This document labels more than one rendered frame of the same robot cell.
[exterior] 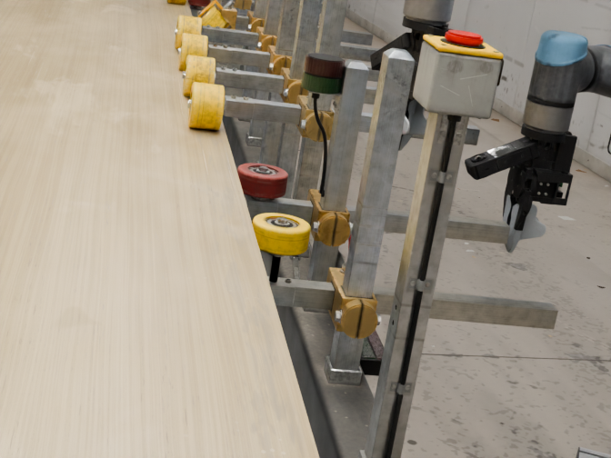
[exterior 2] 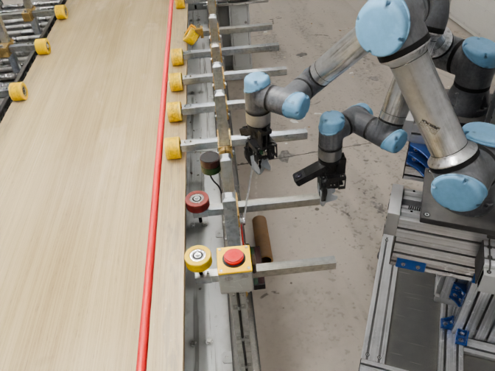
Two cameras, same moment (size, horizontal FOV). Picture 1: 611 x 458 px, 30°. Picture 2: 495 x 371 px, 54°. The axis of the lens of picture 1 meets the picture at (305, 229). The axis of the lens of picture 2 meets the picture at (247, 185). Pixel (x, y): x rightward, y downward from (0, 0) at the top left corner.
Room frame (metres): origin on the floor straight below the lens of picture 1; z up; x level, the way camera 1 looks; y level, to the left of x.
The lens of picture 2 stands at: (0.56, -0.27, 1.98)
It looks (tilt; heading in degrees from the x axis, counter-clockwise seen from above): 41 degrees down; 9
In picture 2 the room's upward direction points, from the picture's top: 4 degrees counter-clockwise
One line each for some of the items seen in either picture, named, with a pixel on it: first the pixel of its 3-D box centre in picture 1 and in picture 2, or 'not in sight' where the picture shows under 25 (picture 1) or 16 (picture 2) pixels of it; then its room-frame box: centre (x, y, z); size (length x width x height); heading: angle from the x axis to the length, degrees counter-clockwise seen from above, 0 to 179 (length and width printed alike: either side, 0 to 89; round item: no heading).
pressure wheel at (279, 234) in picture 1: (276, 258); (199, 266); (1.48, 0.03, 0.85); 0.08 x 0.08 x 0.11
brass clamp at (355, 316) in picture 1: (350, 303); not in sight; (1.48, -0.08, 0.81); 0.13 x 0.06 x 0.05; 11
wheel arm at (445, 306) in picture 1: (408, 304); (265, 270); (1.51, -0.16, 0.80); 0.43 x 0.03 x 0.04; 101
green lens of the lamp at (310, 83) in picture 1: (321, 81); (211, 166); (1.69, 0.01, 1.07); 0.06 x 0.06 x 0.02
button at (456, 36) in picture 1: (463, 41); (233, 258); (1.20, -0.13, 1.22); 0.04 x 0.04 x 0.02
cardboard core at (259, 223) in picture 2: not in sight; (261, 239); (2.34, -0.06, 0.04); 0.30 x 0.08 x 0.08; 11
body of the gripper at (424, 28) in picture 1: (421, 60); (260, 139); (1.78, -0.14, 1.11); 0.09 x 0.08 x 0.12; 31
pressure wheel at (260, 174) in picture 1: (258, 202); (198, 209); (1.72, 0.08, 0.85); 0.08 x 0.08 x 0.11
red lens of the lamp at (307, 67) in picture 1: (324, 64); (210, 160); (1.69, 0.01, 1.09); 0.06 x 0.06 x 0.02
